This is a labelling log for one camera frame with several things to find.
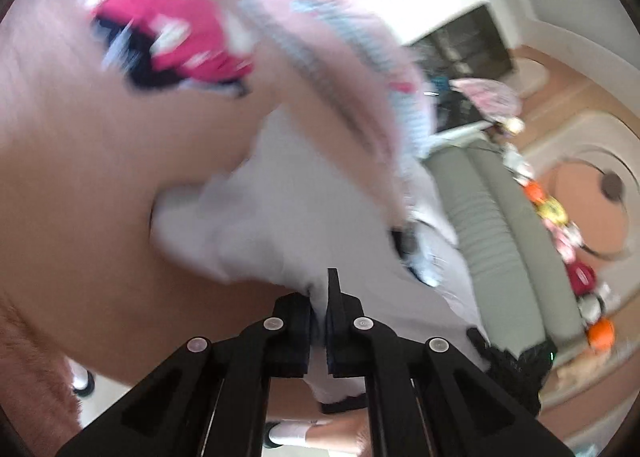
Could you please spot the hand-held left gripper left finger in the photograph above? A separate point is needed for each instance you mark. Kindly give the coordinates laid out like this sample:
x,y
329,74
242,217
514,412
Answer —
x,y
295,337

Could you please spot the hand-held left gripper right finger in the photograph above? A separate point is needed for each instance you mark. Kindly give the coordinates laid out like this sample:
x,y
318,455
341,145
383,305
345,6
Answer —
x,y
340,337

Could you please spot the white T-shirt black collar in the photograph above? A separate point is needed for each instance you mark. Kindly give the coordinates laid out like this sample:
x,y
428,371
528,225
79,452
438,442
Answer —
x,y
280,217

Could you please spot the orange plush toy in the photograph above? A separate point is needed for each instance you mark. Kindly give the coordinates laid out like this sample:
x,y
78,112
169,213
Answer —
x,y
535,192
601,334

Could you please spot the white black plush toy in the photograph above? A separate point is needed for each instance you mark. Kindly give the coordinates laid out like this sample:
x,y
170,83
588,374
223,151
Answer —
x,y
592,307

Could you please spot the person's right foot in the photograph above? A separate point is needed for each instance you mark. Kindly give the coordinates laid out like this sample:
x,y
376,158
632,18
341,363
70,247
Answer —
x,y
290,434

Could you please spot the person's foot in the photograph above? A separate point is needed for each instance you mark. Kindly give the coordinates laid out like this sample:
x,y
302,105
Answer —
x,y
290,434
82,382

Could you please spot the navy striped folded garment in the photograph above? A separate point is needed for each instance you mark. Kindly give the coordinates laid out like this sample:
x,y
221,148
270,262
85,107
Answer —
x,y
400,242

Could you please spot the red plush toy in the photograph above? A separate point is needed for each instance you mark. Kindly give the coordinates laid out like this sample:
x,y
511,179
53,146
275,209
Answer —
x,y
582,277

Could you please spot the green padded headboard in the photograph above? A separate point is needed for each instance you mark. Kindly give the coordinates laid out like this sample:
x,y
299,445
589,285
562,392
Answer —
x,y
500,247

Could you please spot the pink white plush toy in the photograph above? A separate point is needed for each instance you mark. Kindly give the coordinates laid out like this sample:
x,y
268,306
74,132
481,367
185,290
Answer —
x,y
567,239

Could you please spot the yellow plush toy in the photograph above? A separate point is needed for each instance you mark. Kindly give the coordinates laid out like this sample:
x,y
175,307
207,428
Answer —
x,y
550,212

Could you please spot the white lying plush toy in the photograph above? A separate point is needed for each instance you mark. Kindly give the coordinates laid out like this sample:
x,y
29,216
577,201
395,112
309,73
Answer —
x,y
517,162

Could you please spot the person's left foot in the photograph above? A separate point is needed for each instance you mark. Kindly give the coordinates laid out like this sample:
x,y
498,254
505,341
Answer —
x,y
82,382

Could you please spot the small white yellow plush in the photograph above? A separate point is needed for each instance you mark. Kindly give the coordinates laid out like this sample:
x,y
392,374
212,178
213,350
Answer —
x,y
510,126

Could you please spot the pink checked quilt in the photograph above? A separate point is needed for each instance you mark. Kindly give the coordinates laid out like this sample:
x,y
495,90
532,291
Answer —
x,y
340,62

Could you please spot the pink cartoon jacket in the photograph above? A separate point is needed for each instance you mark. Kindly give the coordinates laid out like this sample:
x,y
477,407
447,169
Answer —
x,y
487,97

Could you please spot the round pink bed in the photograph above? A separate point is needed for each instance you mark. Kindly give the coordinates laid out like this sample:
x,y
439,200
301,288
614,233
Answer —
x,y
75,162

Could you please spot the dark navy garment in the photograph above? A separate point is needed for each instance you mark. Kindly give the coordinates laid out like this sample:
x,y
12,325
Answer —
x,y
145,77

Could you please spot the black glass wardrobe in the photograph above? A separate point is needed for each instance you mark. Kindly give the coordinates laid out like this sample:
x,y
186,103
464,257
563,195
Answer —
x,y
460,47

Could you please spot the brown wall disc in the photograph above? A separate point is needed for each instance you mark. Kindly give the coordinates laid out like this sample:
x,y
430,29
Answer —
x,y
612,184

